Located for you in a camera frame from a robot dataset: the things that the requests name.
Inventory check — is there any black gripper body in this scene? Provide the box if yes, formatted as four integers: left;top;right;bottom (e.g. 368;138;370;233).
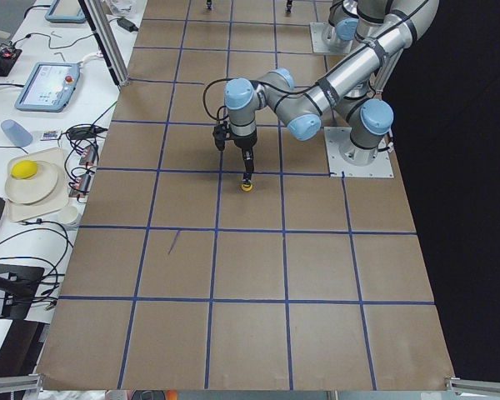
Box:
232;133;257;151

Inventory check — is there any yellow push button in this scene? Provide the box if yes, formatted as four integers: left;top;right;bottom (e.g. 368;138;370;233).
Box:
241;178;253;193

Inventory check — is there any brown paper table cover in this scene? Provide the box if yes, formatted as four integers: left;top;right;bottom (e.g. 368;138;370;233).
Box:
37;1;453;390

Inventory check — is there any black power adapter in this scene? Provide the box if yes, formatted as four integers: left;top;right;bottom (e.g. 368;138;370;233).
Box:
117;17;138;33

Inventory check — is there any white paper cup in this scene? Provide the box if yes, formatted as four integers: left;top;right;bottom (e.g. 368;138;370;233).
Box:
57;206;82;228

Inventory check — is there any near blue teach pendant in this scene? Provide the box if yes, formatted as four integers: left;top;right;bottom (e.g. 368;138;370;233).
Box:
14;62;80;113

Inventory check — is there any blue teach pendant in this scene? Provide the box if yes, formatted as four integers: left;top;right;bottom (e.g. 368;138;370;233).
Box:
45;0;86;23
14;62;80;113

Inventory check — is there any yellow lemon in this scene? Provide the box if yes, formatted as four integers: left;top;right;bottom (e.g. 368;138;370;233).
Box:
10;160;38;179

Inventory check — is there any beige round plate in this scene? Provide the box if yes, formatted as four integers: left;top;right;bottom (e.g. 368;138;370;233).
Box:
5;162;58;204

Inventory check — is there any far blue teach pendant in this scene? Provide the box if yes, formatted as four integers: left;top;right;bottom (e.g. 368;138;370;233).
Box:
45;0;86;23

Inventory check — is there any blue plastic cup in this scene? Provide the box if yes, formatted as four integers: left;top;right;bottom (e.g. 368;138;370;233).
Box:
1;119;33;148

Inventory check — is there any beige tray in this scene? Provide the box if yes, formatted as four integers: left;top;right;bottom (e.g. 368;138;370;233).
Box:
4;147;68;223

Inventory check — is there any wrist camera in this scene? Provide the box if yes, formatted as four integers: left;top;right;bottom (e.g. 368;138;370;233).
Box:
212;121;232;152

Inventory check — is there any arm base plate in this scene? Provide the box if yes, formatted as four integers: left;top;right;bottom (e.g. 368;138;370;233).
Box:
324;127;394;178
309;18;358;55

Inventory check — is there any aluminium frame post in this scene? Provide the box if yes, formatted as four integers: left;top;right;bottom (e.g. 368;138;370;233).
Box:
78;0;129;88

